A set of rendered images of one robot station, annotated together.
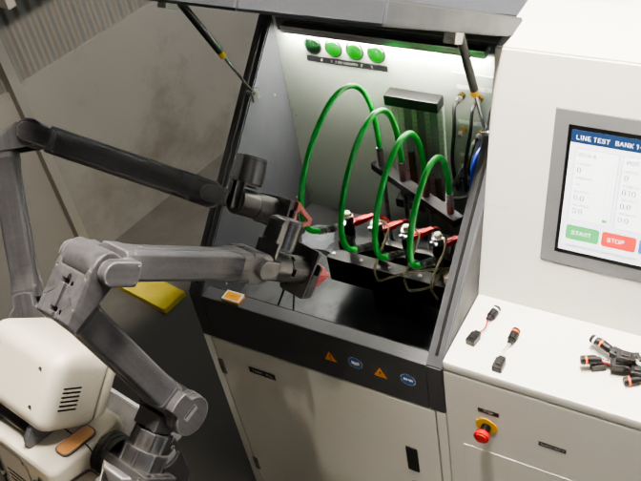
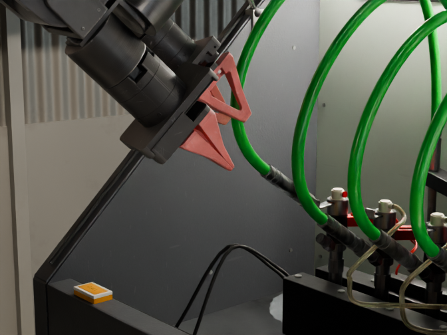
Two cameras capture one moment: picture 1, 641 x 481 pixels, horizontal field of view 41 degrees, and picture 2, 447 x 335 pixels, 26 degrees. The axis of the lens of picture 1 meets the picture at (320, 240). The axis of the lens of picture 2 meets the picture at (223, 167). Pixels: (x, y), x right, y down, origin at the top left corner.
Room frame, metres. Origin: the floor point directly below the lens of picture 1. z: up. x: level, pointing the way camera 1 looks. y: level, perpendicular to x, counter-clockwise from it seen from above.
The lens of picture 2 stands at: (0.39, -0.21, 1.41)
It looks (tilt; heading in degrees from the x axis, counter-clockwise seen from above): 13 degrees down; 13
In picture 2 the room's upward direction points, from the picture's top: straight up
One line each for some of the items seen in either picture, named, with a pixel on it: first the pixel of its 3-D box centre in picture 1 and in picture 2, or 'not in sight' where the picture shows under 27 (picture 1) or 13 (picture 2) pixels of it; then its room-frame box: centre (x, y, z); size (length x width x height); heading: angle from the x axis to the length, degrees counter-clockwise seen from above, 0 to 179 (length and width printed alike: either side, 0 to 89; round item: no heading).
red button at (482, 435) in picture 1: (483, 432); not in sight; (1.12, -0.27, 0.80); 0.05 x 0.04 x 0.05; 54
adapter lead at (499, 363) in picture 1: (506, 348); not in sight; (1.19, -0.35, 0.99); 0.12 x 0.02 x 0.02; 143
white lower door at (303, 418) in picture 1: (335, 449); not in sight; (1.41, 0.08, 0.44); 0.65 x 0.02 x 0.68; 54
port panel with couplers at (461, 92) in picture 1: (477, 134); not in sight; (1.69, -0.43, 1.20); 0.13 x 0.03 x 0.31; 54
